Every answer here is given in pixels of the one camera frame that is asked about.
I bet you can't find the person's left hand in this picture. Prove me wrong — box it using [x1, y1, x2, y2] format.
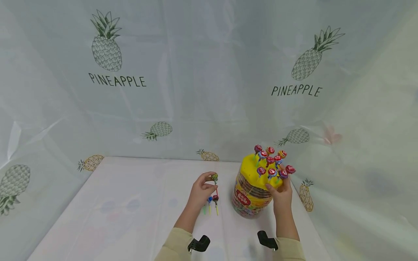
[187, 172, 218, 214]

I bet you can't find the person's right hand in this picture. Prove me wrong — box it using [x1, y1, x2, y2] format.
[265, 175, 294, 218]

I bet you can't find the yellow lidded candy jar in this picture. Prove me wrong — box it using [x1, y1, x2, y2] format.
[232, 153, 285, 219]

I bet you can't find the person's left forearm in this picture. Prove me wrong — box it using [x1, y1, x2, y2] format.
[154, 207, 200, 261]

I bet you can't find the person's right forearm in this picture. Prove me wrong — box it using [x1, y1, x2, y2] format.
[273, 216, 306, 261]

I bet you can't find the bunch of lollipops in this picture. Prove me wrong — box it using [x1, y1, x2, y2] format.
[253, 144, 297, 184]

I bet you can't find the black wrist band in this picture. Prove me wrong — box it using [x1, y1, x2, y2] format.
[257, 230, 279, 252]
[187, 235, 211, 253]

